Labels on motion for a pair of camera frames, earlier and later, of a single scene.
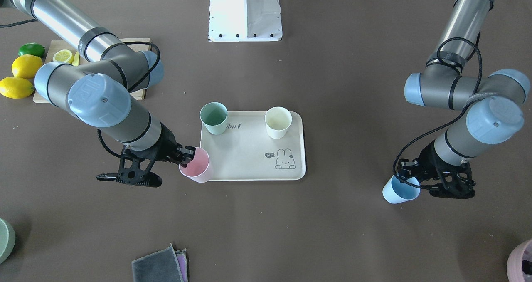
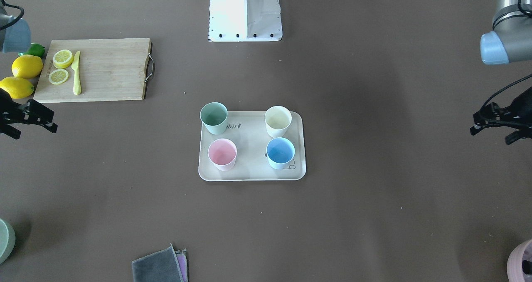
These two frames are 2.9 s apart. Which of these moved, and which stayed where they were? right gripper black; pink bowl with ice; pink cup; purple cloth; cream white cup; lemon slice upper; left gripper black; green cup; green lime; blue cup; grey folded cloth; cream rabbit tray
Moved: left gripper black; pink cup; blue cup; right gripper black
Stayed: grey folded cloth; lemon slice upper; green cup; cream white cup; green lime; cream rabbit tray; purple cloth; pink bowl with ice
